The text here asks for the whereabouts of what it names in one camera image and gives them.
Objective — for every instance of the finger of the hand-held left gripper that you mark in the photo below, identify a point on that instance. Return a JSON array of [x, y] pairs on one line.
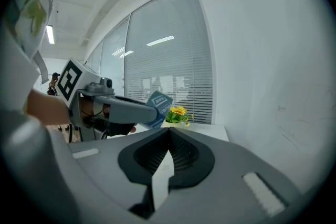
[[131, 111]]

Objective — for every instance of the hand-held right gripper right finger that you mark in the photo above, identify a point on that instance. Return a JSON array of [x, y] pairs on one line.
[[231, 178]]

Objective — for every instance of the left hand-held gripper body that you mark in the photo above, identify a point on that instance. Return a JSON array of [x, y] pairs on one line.
[[71, 78]]

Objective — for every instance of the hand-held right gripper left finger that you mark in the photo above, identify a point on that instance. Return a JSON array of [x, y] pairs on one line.
[[105, 165]]

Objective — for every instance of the grey tape roll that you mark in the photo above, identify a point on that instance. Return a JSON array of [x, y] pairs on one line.
[[164, 102]]

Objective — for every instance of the person's left forearm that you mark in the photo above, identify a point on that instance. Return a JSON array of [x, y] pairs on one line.
[[47, 110]]

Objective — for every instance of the person's left hand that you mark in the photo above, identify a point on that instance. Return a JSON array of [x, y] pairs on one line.
[[89, 108]]

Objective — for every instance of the sunflower bouquet in white pot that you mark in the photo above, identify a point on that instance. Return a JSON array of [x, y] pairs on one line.
[[177, 114]]

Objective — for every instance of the white table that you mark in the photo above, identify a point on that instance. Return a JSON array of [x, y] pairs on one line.
[[207, 132]]

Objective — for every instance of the window with slatted blinds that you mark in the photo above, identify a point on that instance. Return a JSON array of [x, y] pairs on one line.
[[170, 60]]

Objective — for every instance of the person's flower print shirt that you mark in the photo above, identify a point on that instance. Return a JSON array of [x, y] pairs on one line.
[[23, 34]]

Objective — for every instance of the small grey gripper camera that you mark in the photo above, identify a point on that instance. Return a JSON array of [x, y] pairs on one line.
[[107, 83]]

